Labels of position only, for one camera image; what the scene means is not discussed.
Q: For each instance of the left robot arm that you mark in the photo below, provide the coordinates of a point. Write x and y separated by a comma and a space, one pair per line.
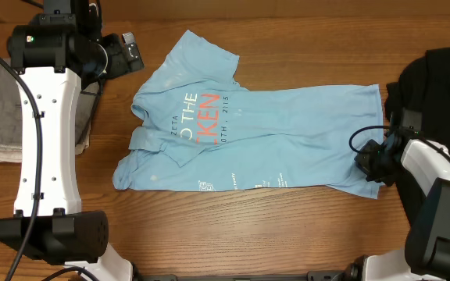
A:
54, 58

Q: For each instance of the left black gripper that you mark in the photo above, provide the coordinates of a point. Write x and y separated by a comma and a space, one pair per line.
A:
121, 65

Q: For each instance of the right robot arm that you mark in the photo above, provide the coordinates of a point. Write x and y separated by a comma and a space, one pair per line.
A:
406, 152

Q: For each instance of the black polo shirt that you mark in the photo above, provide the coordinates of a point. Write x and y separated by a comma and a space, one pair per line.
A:
424, 87

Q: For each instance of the folded grey trousers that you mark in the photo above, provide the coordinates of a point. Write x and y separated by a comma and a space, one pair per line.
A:
11, 115

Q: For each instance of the folded beige cloth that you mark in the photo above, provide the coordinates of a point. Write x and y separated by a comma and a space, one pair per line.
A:
13, 154

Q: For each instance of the light blue printed t-shirt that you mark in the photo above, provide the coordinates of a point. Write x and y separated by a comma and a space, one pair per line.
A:
202, 131

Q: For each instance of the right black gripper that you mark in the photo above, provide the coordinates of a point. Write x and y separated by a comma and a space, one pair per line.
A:
362, 162

